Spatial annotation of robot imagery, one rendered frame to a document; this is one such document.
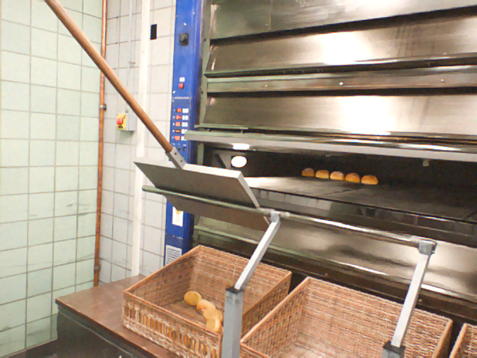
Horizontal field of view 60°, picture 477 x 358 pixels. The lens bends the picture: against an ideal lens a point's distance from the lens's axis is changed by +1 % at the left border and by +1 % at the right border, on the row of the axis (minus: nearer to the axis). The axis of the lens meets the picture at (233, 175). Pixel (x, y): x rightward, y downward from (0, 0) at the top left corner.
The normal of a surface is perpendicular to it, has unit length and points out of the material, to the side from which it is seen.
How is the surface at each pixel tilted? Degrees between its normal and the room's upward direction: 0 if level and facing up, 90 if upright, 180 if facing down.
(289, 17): 90
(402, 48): 70
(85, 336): 90
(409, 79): 90
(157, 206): 90
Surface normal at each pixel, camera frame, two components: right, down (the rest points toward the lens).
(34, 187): 0.78, 0.11
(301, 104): -0.56, -0.31
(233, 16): -0.62, 0.04
